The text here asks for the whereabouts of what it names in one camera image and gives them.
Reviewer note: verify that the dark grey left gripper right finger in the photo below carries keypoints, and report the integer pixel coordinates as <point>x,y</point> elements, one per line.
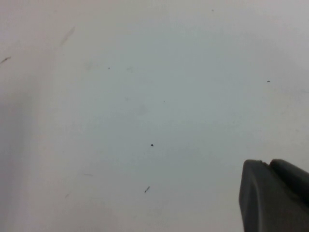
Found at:
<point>289,174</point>

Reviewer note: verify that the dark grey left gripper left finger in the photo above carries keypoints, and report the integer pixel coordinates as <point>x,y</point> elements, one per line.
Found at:
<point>265,207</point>

